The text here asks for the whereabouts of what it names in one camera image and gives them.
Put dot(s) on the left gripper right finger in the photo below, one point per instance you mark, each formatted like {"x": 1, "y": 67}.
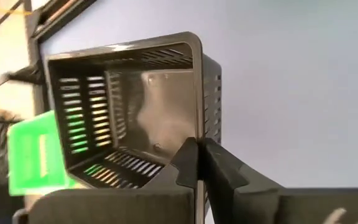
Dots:
{"x": 219, "y": 174}

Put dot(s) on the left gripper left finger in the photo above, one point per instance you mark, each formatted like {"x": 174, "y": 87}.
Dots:
{"x": 185, "y": 168}

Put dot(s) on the black plastic slotted basket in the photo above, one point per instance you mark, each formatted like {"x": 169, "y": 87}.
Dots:
{"x": 166, "y": 109}

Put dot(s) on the green plastic slotted basket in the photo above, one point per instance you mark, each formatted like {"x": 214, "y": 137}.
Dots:
{"x": 26, "y": 155}

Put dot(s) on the blue-grey table mat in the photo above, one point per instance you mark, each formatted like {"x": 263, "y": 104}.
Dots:
{"x": 291, "y": 93}

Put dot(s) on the black metal table frame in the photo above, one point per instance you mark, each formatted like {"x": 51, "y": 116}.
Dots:
{"x": 40, "y": 32}

